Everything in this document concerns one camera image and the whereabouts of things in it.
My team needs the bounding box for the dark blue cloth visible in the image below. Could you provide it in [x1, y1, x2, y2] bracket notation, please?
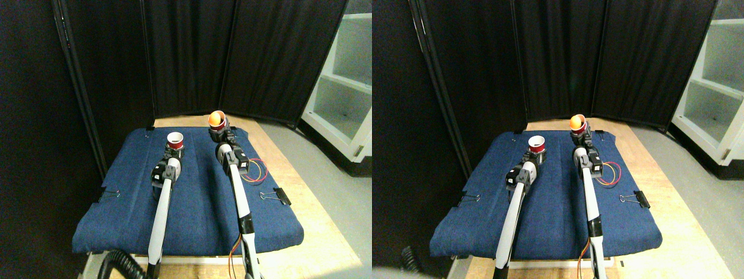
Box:
[73, 126, 305, 256]
[430, 129, 663, 260]

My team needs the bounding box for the white shelf unit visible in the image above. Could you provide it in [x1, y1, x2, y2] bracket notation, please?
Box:
[301, 15, 373, 163]
[670, 20, 744, 167]

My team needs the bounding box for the red wire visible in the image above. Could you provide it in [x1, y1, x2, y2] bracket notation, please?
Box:
[241, 158, 268, 184]
[599, 162, 622, 187]

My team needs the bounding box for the orange wire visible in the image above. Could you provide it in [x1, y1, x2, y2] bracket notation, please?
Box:
[577, 238, 591, 279]
[228, 235, 242, 279]

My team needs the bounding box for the black ribbed hose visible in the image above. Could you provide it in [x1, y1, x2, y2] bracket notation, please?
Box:
[98, 250, 147, 279]
[401, 247, 423, 273]

